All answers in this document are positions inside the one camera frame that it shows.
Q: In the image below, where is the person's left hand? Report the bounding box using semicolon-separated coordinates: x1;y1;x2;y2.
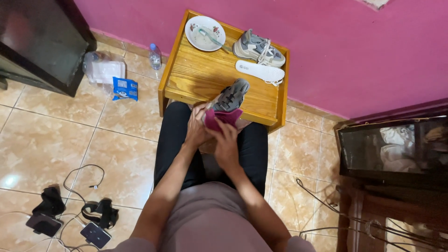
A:
184;102;215;147

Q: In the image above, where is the person's right hand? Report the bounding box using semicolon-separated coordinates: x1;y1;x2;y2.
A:
205;118;243;168

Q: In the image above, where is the magenta cleaning cloth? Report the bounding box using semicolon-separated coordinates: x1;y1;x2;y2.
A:
204;108;243;132

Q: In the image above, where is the grey sneaker without laces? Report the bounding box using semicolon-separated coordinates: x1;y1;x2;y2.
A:
205;78;250;113

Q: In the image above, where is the small wooden table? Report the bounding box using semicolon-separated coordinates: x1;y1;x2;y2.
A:
158;9;290;133

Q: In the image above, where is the white perforated shoe insole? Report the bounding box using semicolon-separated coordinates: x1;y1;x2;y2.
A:
235;60;285;84

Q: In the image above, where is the clear plastic water bottle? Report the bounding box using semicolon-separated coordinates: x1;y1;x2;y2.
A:
149;43;162;70

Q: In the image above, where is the teal toothbrush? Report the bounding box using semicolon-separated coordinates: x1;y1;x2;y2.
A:
199;28;233;50

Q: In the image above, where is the white floral bowl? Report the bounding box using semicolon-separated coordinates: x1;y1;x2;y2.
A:
185;16;226;52

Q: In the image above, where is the blue wet wipes packet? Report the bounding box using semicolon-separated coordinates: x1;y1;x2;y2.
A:
112;77;139;102

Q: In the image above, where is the grey sneaker with white laces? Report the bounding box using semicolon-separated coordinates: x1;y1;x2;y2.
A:
232;29;286;68

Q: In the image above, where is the clear plastic bag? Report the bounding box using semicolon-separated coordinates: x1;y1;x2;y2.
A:
83;51;127;92

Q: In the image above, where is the black cabinet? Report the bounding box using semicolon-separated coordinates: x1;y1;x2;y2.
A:
0;0;97;98

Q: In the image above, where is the dark wooden glass cabinet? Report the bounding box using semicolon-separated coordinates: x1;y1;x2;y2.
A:
333;99;448;252

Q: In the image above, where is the black charging cable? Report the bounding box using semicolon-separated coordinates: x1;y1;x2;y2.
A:
59;164;105;224

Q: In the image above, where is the black smartphone with strap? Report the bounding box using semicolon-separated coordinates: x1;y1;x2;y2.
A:
80;198;119;249
25;186;66;237

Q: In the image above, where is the white charging cable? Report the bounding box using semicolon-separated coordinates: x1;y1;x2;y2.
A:
0;211;88;252

